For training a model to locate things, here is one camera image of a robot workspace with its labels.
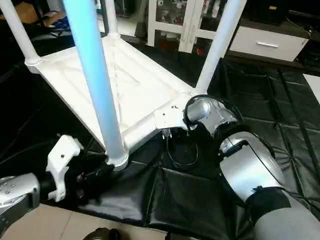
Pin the white plastic table leg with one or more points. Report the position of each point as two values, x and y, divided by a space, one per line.
20 32
220 45
95 75
111 17

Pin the white plastic table top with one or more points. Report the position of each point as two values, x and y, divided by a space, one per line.
135 80

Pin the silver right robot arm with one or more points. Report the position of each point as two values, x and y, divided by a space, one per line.
240 160

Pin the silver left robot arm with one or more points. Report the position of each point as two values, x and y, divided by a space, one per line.
17 195

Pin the black left robot foot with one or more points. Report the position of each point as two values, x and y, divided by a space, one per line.
102 234

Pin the small blue box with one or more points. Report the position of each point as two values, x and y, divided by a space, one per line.
55 20

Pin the white drawer cabinet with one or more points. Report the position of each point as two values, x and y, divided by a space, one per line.
185 22
267 44

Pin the black work mat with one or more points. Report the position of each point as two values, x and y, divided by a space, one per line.
280 110

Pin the white flat panel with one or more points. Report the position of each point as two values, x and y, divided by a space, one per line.
315 80

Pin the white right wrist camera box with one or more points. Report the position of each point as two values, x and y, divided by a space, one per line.
170 119

